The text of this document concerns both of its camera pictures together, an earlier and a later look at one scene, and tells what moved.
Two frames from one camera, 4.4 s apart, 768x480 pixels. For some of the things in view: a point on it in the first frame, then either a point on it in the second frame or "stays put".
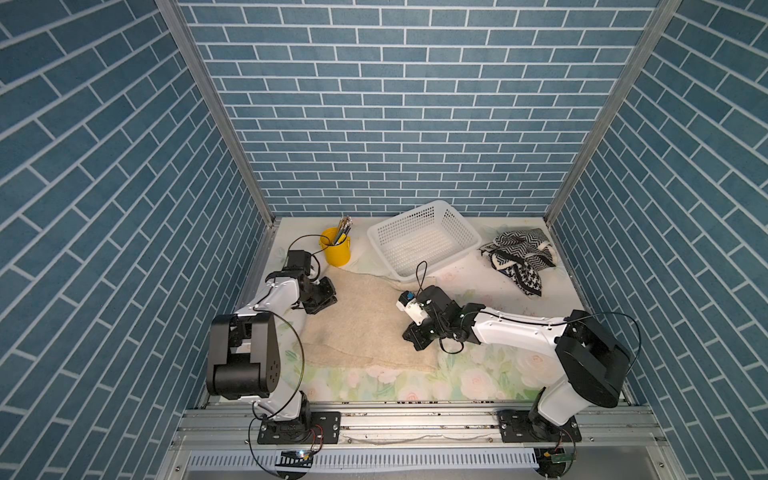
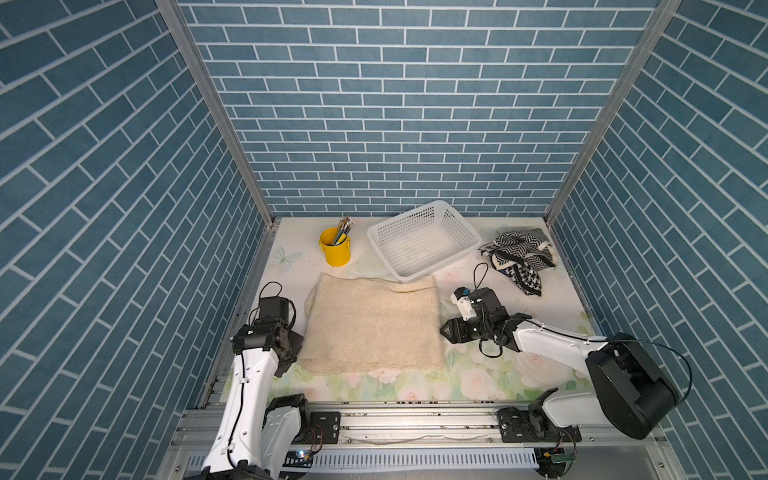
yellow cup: [337, 254] stays put
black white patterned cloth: [521, 255] stays put
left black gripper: [328, 296] -> [296, 340]
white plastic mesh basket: [421, 242] stays put
